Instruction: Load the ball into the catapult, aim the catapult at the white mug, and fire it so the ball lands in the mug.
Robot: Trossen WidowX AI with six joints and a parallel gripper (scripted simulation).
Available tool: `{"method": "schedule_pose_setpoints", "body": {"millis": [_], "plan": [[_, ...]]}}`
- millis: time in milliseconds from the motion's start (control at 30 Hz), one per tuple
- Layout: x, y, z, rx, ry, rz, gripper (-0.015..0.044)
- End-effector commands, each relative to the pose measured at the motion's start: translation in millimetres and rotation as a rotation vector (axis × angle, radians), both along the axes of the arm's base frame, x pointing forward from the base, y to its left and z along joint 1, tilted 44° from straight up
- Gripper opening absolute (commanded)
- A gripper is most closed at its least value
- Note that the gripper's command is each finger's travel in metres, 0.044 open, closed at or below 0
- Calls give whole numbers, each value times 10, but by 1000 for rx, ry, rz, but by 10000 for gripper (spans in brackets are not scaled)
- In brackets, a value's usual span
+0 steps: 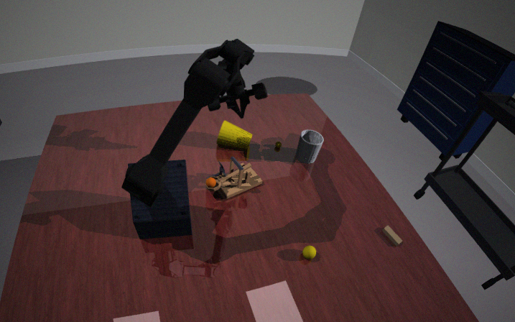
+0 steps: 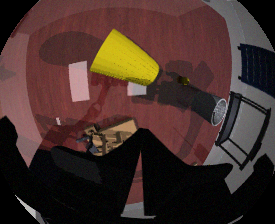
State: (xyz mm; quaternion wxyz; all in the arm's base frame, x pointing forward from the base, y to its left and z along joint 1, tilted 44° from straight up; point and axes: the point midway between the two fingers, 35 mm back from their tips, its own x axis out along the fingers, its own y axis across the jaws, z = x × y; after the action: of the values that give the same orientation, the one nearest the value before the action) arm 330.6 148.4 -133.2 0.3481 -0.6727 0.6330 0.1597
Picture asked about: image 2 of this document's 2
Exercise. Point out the yellow perforated cylinder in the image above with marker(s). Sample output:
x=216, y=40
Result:
x=119, y=57

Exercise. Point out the white cup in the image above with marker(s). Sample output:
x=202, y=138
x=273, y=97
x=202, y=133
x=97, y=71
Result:
x=210, y=107

